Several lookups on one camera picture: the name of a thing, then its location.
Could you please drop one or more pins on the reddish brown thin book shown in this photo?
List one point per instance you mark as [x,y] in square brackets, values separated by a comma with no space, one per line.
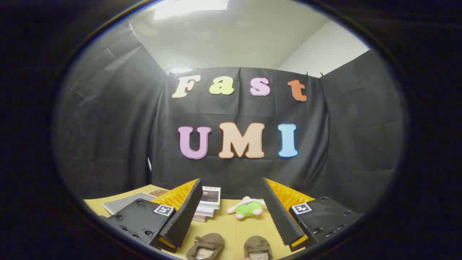
[199,217]

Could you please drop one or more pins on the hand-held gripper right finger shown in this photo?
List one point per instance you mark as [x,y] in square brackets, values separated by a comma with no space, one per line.
[279,213]

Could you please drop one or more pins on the brown cover book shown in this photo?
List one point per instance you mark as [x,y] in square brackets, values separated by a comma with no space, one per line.
[158,193]

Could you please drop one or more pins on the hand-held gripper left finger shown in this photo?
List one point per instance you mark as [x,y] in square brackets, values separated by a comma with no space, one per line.
[184,213]

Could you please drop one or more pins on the black backdrop cloth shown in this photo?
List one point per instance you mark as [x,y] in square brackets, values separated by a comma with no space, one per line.
[325,144]

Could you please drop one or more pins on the plain white book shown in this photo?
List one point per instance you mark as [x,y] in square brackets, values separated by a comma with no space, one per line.
[207,211]

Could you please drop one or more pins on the ceiling light panel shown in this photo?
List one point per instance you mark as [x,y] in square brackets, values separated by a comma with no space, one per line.
[191,7]

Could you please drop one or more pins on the grey fabric storage box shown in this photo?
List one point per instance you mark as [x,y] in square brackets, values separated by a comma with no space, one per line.
[126,204]

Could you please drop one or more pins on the white book with portrait cover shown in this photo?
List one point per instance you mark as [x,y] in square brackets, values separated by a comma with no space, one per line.
[210,196]

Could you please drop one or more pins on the green and pink plush toy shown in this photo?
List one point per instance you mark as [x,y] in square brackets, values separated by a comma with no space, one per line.
[249,209]

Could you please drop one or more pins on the brown fuzzy shoe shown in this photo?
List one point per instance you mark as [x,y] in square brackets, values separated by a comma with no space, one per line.
[207,242]
[257,243]

